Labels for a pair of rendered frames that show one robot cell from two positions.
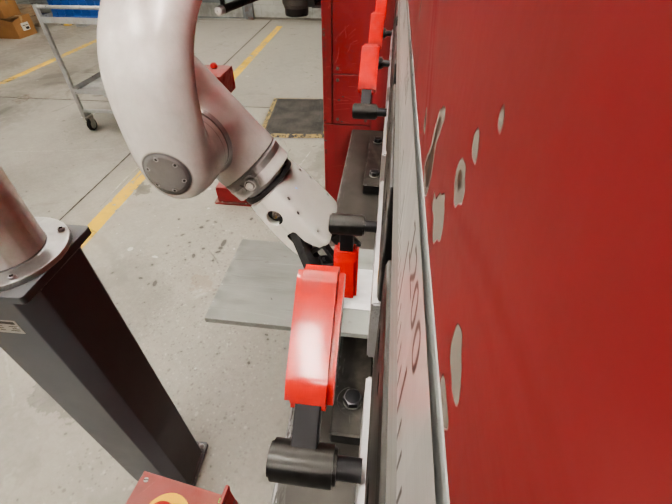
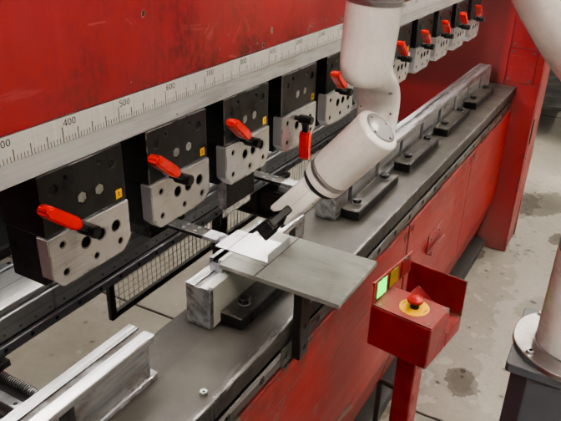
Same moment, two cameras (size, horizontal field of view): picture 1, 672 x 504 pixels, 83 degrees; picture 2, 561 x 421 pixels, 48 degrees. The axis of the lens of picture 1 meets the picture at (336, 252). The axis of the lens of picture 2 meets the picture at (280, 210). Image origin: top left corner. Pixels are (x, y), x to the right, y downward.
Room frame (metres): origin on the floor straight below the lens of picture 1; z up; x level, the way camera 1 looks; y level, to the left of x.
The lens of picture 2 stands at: (1.44, 0.43, 1.66)
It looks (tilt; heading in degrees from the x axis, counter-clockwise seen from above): 26 degrees down; 202
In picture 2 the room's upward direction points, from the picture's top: 2 degrees clockwise
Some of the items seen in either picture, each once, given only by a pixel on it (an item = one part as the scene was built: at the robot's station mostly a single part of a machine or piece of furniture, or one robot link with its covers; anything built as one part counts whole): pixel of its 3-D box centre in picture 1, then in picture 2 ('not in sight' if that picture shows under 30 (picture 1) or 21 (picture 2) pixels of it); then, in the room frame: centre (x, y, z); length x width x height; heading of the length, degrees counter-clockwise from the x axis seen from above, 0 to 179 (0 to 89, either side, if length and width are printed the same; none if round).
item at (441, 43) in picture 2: not in sight; (432, 32); (-0.77, 0.05, 1.26); 0.15 x 0.09 x 0.17; 173
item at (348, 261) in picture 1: (352, 259); (302, 137); (0.25, -0.01, 1.20); 0.04 x 0.02 x 0.10; 83
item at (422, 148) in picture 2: not in sight; (417, 152); (-0.59, 0.08, 0.89); 0.30 x 0.05 x 0.03; 173
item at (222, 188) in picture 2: not in sight; (236, 187); (0.40, -0.10, 1.13); 0.10 x 0.02 x 0.10; 173
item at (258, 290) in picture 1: (305, 283); (298, 265); (0.42, 0.05, 1.00); 0.26 x 0.18 x 0.01; 83
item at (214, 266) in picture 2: not in sight; (243, 244); (0.38, -0.10, 0.98); 0.20 x 0.03 x 0.03; 173
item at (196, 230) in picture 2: not in sight; (175, 220); (0.38, -0.26, 1.01); 0.26 x 0.12 x 0.05; 83
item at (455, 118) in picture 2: not in sight; (452, 121); (-0.99, 0.13, 0.89); 0.30 x 0.05 x 0.03; 173
